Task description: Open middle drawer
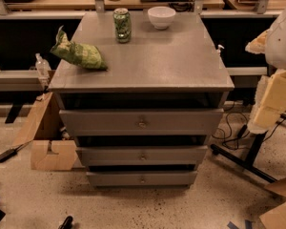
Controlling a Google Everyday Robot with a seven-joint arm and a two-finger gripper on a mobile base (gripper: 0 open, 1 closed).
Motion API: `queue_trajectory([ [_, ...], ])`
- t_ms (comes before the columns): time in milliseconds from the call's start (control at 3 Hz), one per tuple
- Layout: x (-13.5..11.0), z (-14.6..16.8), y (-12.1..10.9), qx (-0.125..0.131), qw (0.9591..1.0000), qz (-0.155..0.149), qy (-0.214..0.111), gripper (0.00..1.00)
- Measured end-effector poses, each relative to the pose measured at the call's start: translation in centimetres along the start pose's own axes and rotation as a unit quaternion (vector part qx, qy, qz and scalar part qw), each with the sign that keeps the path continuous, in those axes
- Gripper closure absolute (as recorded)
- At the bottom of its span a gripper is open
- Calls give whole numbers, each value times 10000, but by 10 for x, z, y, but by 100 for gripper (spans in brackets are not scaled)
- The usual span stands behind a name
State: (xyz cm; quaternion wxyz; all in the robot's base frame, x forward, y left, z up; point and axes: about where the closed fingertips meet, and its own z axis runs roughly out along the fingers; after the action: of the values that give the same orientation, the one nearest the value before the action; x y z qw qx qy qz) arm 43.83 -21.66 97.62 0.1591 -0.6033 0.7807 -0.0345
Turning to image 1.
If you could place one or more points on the grey top drawer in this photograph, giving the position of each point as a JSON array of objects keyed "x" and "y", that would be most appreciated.
[{"x": 137, "y": 122}]

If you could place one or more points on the clear plastic bottle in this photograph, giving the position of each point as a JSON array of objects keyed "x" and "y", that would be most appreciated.
[{"x": 42, "y": 66}]

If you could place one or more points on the cardboard box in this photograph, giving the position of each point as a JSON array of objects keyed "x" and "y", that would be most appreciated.
[
  {"x": 43, "y": 129},
  {"x": 276, "y": 217}
]

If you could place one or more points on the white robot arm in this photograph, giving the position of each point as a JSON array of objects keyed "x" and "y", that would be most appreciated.
[{"x": 272, "y": 43}]

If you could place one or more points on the black object bottom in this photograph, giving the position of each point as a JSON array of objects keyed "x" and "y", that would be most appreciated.
[{"x": 67, "y": 223}]

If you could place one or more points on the black power adapter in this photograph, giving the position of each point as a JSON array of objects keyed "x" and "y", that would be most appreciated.
[{"x": 7, "y": 154}]

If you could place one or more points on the grey drawer cabinet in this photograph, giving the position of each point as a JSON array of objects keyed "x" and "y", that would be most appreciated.
[{"x": 174, "y": 69}]

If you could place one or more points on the green soda can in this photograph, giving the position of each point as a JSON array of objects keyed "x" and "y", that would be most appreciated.
[{"x": 123, "y": 25}]

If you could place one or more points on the grey bottom drawer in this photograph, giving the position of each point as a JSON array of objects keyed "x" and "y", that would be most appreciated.
[{"x": 109, "y": 179}]

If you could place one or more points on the grey drawer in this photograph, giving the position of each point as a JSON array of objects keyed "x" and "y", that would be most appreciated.
[
  {"x": 141, "y": 155},
  {"x": 137, "y": 122},
  {"x": 109, "y": 179}
]

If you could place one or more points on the white bowl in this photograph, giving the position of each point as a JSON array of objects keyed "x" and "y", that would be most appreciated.
[{"x": 161, "y": 17}]

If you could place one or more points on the green chip bag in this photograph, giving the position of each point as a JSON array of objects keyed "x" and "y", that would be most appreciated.
[{"x": 78, "y": 54}]

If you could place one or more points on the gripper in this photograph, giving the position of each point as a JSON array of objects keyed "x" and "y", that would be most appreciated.
[{"x": 282, "y": 47}]

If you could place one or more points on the cardboard box left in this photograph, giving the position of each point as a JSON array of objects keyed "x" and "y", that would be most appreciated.
[{"x": 43, "y": 129}]

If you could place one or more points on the white pump bottle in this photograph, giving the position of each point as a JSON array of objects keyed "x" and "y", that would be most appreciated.
[{"x": 220, "y": 49}]

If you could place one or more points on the cardboard box right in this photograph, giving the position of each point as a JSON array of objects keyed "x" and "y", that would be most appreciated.
[{"x": 276, "y": 217}]

